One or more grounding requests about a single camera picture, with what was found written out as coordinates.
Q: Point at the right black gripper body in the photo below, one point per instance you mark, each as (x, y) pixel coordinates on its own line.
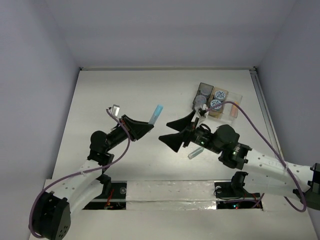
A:
(202, 137)

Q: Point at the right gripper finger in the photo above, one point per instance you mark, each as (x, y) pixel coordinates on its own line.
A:
(177, 140)
(183, 123)

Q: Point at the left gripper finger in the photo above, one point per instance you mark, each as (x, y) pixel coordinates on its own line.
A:
(134, 126)
(137, 136)

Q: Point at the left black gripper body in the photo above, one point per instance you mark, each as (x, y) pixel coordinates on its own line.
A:
(129, 128)

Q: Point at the teal pencil-shaped case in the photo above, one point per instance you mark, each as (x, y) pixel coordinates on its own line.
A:
(195, 153)

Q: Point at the clear plastic bin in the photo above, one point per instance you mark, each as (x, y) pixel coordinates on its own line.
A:
(231, 97)

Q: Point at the blue pencil-shaped case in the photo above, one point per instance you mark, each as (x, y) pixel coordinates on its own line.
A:
(153, 119)

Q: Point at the orange pencil-shaped case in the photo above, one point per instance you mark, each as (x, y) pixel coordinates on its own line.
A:
(234, 111)

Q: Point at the dark grey plastic bin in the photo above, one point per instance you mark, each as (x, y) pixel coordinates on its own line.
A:
(198, 93)

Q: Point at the wooden bin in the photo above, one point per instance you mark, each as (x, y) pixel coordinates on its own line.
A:
(216, 114)

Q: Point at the small blue eraser cap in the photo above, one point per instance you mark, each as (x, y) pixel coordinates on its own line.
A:
(158, 110)

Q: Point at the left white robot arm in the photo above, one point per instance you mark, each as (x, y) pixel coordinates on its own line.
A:
(52, 211)

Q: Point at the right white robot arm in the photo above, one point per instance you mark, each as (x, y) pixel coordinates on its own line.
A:
(256, 173)

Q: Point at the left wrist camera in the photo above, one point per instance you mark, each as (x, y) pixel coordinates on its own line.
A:
(113, 110)

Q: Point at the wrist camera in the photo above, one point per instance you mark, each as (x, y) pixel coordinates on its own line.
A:
(113, 110)
(201, 113)

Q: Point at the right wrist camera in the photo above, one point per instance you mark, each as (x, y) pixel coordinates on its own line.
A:
(201, 113)

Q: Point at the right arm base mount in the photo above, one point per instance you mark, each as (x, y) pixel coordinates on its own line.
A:
(231, 194)

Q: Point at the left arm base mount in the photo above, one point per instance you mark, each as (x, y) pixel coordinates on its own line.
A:
(112, 197)

